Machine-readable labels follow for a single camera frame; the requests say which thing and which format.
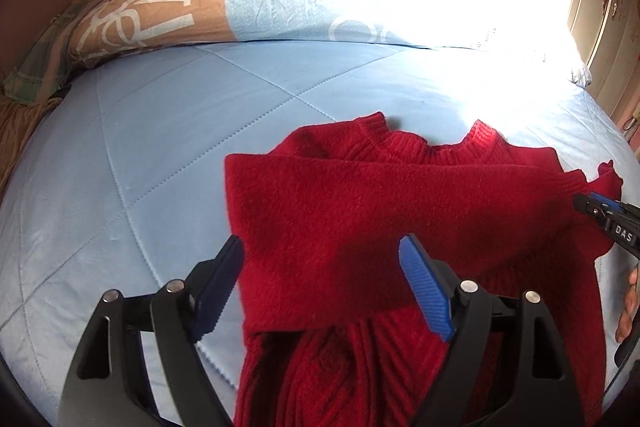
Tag person's right hand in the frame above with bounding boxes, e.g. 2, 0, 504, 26
615, 267, 639, 343

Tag small item on bed edge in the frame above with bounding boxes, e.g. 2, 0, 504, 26
570, 66, 592, 89

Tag brown satin sheet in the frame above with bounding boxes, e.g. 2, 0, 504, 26
0, 95, 62, 195

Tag orange and blue pillow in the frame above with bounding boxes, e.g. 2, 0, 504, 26
70, 0, 546, 67

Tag red knit sweater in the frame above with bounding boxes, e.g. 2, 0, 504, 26
224, 113, 623, 426

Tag cream decorated wardrobe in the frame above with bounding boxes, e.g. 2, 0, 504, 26
570, 0, 639, 124

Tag light blue quilted bedspread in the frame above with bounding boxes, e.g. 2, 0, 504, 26
1, 41, 639, 421

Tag green plaid pillow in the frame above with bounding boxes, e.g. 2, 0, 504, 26
2, 0, 102, 105

